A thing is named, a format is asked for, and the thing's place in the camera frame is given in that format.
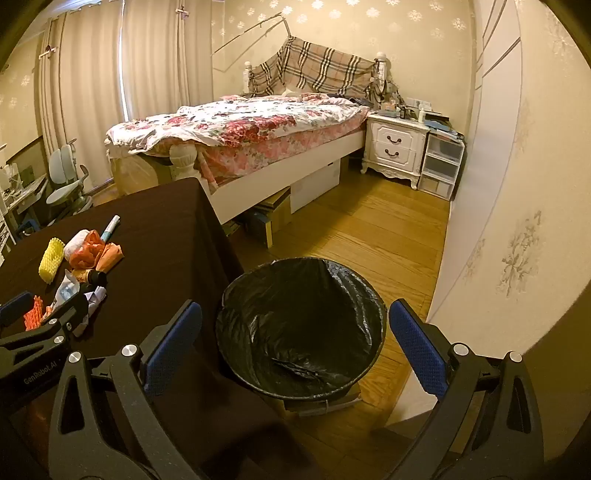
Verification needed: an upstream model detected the white bed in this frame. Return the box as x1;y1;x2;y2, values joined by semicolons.
105;51;389;227

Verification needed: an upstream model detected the metal pole frame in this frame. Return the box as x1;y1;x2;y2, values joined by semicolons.
212;13;296;75

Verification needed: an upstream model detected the red plastic bag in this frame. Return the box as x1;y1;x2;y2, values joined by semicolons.
69;231;105;269

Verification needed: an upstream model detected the white nightstand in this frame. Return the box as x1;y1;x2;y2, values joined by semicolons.
361;113;432;190

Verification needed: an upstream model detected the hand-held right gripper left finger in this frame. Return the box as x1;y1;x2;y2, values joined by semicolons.
48;300;204;480

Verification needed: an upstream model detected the floral quilt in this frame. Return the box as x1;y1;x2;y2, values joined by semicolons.
105;95;370;155

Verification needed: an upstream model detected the white storage box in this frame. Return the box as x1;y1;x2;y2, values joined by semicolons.
290;159;342;214

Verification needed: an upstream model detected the orange paper bag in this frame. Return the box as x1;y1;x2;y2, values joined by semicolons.
95;243;125;273

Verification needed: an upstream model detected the small brown bottle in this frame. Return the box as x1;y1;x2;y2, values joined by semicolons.
71;269;108;287

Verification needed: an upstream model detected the trash bin with black bag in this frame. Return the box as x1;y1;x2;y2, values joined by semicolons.
215;257;387;416

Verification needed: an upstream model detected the white bed post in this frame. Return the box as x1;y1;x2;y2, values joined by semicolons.
168;143;200;183

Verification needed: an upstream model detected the cardboard box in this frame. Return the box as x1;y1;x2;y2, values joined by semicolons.
249;189;293;247

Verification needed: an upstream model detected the white desk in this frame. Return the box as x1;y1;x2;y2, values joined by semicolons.
0;161;51;241

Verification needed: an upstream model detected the blue and white tube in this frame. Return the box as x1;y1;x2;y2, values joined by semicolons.
102;215;122;244

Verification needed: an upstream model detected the plastic drawer unit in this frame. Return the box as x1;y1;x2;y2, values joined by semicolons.
418;131;466;201

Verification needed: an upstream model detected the yellow foam fruit net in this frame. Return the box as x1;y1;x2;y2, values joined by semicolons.
39;237;64;283

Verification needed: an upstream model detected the plaid blanket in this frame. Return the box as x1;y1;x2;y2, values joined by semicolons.
252;38;376;97

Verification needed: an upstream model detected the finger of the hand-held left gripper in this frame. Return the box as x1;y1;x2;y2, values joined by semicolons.
0;291;34;329
0;294;89;358

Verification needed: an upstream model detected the orange foam fruit net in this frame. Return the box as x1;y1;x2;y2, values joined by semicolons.
23;295;52;331

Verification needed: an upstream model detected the grey desk chair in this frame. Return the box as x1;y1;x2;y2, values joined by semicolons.
45;144;94;217

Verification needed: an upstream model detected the white tissue wad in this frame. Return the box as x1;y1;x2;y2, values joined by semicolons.
64;229;90;259

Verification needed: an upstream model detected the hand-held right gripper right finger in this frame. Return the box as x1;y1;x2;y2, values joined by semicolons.
389;299;546;480

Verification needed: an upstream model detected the crumpled white paper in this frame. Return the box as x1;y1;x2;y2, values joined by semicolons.
73;286;108;337

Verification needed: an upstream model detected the beige curtain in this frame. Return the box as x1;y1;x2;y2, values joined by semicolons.
37;0;214;195

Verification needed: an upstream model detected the white wardrobe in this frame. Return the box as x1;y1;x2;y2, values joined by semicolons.
455;0;525;222

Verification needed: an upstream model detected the clutter on nightstand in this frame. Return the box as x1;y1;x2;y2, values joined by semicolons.
369;78;464;139

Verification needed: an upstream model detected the white and blue plastic wrapper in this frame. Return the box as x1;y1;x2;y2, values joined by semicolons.
48;270;85;308

